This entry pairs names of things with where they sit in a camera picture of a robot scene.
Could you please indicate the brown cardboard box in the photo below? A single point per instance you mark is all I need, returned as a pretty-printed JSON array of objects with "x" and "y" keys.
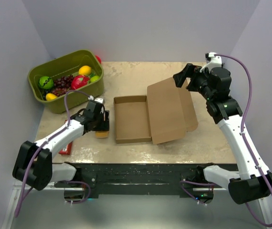
[{"x": 164, "y": 114}]

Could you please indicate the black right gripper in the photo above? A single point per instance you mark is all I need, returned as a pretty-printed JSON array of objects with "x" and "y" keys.
[{"x": 189, "y": 71}]

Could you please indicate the red snack bar package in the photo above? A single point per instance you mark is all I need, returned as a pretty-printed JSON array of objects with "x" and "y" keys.
[{"x": 66, "y": 151}]

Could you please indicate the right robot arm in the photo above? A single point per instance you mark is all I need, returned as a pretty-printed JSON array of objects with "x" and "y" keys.
[{"x": 253, "y": 180}]

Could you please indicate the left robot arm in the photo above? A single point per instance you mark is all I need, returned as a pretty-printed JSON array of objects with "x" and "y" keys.
[{"x": 34, "y": 160}]

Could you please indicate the yellow toy lemon back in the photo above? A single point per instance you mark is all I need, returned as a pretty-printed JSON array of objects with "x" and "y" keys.
[{"x": 85, "y": 70}]

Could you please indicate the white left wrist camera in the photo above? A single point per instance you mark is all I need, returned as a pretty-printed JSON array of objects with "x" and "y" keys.
[{"x": 100, "y": 100}]

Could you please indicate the yellow toy lemon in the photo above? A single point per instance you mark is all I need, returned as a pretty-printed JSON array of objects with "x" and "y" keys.
[
  {"x": 50, "y": 96},
  {"x": 85, "y": 70}
]

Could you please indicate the aluminium frame rail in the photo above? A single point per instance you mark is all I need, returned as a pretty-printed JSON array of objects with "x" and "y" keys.
[{"x": 266, "y": 210}]

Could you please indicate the red dragon fruit toy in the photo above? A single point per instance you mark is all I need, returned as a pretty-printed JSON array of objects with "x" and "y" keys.
[{"x": 79, "y": 81}]

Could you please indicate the orange sponge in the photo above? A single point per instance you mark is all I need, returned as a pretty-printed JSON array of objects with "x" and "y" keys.
[{"x": 99, "y": 133}]

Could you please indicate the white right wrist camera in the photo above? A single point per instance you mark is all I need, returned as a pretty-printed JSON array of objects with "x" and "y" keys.
[{"x": 212, "y": 60}]

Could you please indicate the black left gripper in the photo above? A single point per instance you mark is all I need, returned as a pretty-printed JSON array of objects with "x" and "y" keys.
[{"x": 105, "y": 123}]

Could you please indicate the yellow toy lemon front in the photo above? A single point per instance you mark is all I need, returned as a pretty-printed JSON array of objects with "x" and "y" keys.
[{"x": 50, "y": 96}]

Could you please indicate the red ball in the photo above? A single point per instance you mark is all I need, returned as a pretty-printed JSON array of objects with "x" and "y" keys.
[{"x": 98, "y": 58}]

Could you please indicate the purple toy grapes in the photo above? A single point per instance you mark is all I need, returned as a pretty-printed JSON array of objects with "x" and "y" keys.
[{"x": 62, "y": 85}]

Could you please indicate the green toy ball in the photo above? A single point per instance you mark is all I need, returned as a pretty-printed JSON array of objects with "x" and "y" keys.
[{"x": 46, "y": 82}]

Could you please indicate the green plastic bin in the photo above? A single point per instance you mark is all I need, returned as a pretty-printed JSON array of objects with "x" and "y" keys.
[{"x": 63, "y": 66}]

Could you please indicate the green toy lime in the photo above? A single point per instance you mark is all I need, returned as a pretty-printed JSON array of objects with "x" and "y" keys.
[{"x": 94, "y": 78}]

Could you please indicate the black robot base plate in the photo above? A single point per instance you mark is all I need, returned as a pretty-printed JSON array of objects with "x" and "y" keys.
[{"x": 137, "y": 179}]

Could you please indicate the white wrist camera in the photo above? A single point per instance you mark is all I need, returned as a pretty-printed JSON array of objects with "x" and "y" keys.
[
  {"x": 100, "y": 100},
  {"x": 212, "y": 60}
]

